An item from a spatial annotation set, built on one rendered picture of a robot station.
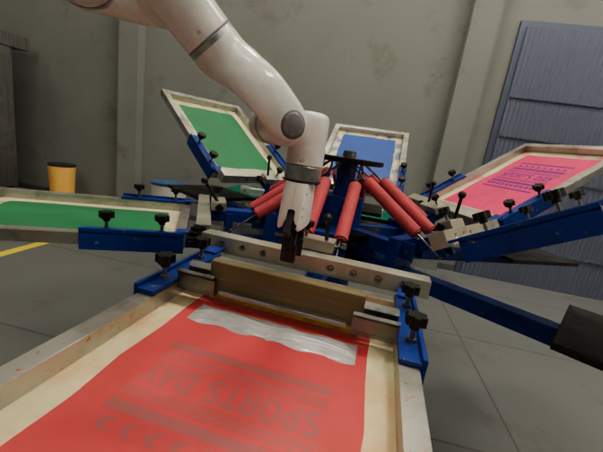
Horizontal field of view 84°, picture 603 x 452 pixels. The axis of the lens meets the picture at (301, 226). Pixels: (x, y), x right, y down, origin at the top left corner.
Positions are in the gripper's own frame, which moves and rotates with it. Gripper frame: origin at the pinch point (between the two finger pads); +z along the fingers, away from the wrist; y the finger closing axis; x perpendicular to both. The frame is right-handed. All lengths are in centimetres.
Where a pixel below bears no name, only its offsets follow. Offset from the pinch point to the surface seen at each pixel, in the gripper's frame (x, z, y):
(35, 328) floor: -175, 112, -76
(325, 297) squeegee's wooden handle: 9.0, 8.4, 0.9
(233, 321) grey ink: -8.5, 16.0, 7.3
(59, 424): -17.1, 16.6, 39.2
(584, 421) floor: 158, 112, -142
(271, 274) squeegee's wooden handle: -3.6, 6.4, 0.9
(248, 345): -2.7, 16.6, 12.9
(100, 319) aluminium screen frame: -27.4, 13.1, 22.6
